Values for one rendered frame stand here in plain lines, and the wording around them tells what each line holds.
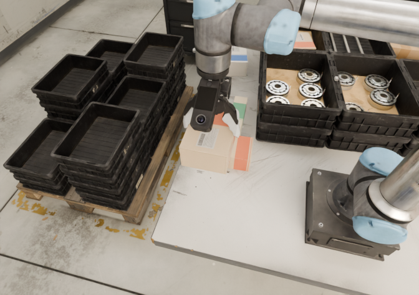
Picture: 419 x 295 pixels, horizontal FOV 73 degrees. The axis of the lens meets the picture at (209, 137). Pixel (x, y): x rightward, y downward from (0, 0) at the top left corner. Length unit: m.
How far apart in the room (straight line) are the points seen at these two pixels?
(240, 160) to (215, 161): 0.42
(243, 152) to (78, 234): 1.20
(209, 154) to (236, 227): 0.42
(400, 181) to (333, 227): 0.33
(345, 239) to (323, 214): 0.09
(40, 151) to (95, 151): 0.54
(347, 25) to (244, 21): 0.21
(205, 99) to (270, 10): 0.22
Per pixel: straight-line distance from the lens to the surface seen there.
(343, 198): 1.01
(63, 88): 2.07
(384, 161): 0.90
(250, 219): 1.06
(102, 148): 1.60
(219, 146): 0.69
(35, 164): 2.00
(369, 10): 0.64
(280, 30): 0.52
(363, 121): 1.23
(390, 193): 0.76
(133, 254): 1.79
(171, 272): 1.73
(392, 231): 0.81
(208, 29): 0.54
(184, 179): 1.13
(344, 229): 1.01
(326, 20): 0.63
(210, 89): 0.62
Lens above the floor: 1.65
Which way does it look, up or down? 49 degrees down
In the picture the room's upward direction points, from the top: straight up
